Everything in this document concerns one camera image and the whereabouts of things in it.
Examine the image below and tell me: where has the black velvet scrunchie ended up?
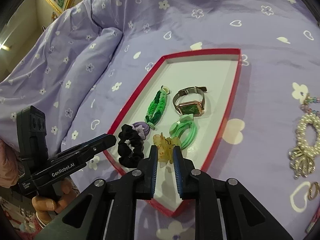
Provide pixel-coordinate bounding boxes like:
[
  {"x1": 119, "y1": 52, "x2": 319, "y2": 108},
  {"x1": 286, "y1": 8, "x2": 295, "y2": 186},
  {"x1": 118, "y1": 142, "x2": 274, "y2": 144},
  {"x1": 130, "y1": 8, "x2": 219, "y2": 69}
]
[{"x1": 118, "y1": 124, "x2": 144, "y2": 168}]

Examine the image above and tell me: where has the purple floral bed duvet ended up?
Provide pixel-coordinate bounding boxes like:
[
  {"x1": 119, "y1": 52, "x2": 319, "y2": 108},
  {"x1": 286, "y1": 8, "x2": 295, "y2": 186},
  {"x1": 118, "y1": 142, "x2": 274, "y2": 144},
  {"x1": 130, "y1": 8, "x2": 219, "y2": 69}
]
[{"x1": 1, "y1": 0, "x2": 319, "y2": 239}]

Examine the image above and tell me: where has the lilac hair tie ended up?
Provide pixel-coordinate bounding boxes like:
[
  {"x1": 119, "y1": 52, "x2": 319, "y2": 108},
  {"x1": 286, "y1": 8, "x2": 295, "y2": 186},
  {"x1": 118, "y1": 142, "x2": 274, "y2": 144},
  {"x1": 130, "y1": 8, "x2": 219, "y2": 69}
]
[{"x1": 131, "y1": 121, "x2": 151, "y2": 140}]

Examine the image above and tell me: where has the gold hoop earring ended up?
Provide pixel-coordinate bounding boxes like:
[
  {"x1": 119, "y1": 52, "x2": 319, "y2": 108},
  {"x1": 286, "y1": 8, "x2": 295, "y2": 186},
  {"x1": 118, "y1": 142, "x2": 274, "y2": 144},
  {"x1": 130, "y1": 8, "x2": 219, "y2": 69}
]
[{"x1": 308, "y1": 181, "x2": 320, "y2": 200}]

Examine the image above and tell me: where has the mint green hair tie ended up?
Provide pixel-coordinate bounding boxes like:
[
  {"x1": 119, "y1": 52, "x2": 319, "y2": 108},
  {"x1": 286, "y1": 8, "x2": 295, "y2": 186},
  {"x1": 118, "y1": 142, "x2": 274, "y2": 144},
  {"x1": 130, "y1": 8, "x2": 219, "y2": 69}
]
[{"x1": 169, "y1": 113, "x2": 198, "y2": 151}]

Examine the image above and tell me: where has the white pearl bracelet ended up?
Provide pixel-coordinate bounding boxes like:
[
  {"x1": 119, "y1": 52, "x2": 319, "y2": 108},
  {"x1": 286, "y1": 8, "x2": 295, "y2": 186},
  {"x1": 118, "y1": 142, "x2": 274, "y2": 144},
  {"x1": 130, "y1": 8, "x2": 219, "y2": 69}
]
[{"x1": 295, "y1": 113, "x2": 320, "y2": 156}]

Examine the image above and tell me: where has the red jewelry tray box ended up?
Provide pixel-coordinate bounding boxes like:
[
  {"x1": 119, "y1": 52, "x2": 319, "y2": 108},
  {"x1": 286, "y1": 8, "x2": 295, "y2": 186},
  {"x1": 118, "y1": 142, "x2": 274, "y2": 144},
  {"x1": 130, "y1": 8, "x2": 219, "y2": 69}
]
[{"x1": 103, "y1": 48, "x2": 243, "y2": 218}]

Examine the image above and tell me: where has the person's left hand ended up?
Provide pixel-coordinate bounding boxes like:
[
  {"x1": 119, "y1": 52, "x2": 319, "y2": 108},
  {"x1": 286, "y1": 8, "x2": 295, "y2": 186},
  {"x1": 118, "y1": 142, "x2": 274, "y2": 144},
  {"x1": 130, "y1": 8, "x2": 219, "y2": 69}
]
[{"x1": 1, "y1": 140, "x2": 77, "y2": 225}]

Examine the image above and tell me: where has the pastel glass bead bracelet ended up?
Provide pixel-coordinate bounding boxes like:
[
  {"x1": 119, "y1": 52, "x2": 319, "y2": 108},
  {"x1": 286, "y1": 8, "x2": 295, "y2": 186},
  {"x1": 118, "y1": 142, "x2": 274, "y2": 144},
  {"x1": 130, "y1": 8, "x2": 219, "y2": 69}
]
[{"x1": 299, "y1": 93, "x2": 320, "y2": 117}]

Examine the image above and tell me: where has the gold square wrist watch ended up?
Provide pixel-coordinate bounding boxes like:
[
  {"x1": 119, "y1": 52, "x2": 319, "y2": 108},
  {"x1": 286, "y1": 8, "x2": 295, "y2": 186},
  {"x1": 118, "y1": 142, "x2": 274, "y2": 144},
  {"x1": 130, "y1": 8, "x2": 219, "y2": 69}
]
[{"x1": 172, "y1": 86, "x2": 207, "y2": 117}]

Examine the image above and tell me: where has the yellow translucent hair claw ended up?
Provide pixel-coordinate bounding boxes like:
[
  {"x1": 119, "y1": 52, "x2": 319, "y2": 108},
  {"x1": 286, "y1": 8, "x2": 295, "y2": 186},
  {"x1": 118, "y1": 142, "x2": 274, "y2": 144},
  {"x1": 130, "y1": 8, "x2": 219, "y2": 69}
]
[{"x1": 153, "y1": 133, "x2": 181, "y2": 164}]

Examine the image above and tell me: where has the green braided bracelet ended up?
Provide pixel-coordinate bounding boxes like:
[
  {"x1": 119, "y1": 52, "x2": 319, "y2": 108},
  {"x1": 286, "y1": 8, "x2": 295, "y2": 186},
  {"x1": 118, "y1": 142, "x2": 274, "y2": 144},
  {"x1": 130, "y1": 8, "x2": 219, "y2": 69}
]
[{"x1": 144, "y1": 85, "x2": 171, "y2": 131}]

